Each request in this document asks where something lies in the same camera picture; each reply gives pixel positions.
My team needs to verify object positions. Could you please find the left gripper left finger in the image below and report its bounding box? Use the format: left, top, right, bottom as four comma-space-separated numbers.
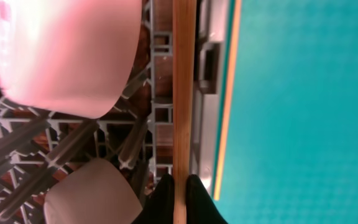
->
132, 174, 175, 224

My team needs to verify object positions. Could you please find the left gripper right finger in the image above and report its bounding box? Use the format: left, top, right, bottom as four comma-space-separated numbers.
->
186, 174, 227, 224

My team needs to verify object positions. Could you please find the pale green bowl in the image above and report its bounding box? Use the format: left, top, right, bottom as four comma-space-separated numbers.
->
44, 159, 142, 224

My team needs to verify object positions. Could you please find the small pink bowl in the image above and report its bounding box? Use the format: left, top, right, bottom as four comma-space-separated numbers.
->
0, 0, 142, 119

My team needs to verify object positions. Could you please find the wooden chopstick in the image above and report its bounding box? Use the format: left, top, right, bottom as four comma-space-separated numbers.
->
173, 0, 196, 224
213, 0, 242, 201

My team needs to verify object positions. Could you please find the grey dishwasher rack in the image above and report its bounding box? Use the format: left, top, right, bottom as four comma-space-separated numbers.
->
0, 0, 229, 224

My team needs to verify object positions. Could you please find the teal plastic tray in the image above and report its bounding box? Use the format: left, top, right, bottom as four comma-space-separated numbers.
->
216, 0, 358, 223

